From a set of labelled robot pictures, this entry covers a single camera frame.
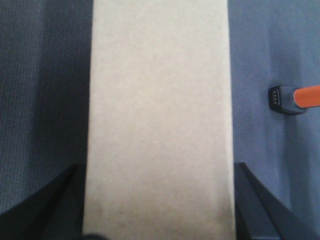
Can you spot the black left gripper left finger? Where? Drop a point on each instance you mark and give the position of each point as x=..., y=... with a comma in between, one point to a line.
x=55, y=212

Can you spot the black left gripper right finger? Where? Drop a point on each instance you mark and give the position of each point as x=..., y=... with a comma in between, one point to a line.
x=261, y=216

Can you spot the brown cardboard package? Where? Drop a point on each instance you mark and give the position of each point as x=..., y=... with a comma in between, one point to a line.
x=160, y=136

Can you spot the orange black barcode scanner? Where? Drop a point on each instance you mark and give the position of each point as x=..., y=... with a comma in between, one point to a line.
x=292, y=100

